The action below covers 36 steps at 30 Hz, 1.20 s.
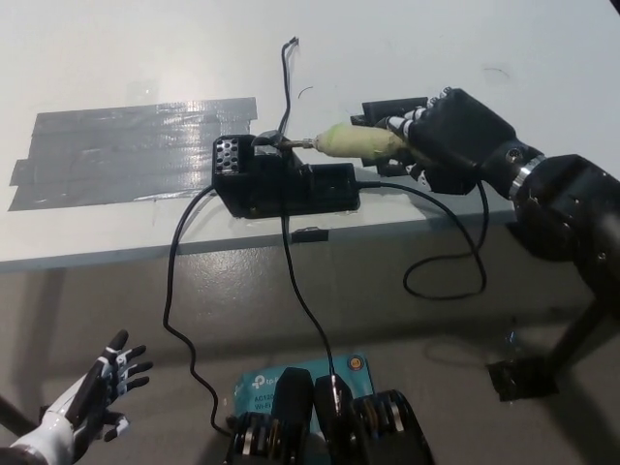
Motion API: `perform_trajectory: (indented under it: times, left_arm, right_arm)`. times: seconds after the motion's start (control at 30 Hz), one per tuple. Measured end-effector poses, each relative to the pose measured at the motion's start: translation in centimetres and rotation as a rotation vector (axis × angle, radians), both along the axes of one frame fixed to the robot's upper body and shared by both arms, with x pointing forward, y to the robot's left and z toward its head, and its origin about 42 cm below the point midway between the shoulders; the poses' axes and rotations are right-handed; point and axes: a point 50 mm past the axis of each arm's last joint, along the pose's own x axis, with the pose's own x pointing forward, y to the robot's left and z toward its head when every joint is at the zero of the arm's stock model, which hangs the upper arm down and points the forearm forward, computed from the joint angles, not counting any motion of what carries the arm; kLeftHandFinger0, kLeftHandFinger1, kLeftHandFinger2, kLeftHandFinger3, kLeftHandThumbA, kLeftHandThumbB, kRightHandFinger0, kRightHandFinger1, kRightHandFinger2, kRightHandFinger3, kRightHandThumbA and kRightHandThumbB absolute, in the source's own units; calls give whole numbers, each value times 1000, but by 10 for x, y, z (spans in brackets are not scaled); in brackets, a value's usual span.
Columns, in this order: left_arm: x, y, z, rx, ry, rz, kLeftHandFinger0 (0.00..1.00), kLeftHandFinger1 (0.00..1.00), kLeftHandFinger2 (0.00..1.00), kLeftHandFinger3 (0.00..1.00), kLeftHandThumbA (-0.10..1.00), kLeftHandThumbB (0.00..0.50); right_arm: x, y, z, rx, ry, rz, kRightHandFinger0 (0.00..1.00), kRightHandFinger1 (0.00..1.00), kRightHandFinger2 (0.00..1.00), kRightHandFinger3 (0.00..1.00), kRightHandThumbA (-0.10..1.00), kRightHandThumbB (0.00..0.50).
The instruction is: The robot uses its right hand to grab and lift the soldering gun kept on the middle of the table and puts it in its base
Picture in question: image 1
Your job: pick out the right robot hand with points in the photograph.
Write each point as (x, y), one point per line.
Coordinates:
(460, 135)

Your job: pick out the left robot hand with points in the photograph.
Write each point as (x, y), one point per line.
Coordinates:
(89, 392)

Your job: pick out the tape-wrapped soldering iron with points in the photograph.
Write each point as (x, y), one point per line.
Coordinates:
(353, 140)

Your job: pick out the black soldering station base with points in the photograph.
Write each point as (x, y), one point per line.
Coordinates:
(278, 186)

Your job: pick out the black robot torso blocks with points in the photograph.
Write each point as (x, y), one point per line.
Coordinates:
(295, 426)

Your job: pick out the black printed holder plate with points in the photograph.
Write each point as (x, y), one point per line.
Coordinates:
(387, 107)

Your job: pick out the teal tp-link box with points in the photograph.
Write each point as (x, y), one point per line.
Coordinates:
(259, 385)

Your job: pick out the small black tape strip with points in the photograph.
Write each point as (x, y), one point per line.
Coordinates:
(311, 235)

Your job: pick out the black stand pole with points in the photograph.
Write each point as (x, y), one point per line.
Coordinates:
(581, 334)

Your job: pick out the black floor tape under pole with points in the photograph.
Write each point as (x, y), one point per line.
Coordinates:
(523, 382)

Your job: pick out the grey duct tape patch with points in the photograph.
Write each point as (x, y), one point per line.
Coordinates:
(126, 150)

